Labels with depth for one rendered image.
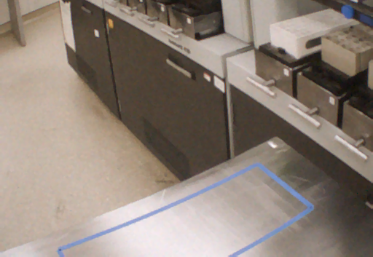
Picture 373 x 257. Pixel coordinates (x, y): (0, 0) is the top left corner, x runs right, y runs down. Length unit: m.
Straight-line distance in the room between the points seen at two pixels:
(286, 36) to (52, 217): 1.28
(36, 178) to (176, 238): 1.62
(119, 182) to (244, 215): 1.44
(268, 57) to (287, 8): 0.16
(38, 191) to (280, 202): 1.58
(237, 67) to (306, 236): 0.68
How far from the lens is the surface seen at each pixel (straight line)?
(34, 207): 2.07
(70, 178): 2.16
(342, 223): 0.66
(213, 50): 1.31
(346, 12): 0.93
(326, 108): 0.99
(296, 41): 1.06
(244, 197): 0.70
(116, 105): 2.24
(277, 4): 1.17
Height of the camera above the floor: 1.29
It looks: 32 degrees down
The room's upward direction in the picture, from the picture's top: 7 degrees counter-clockwise
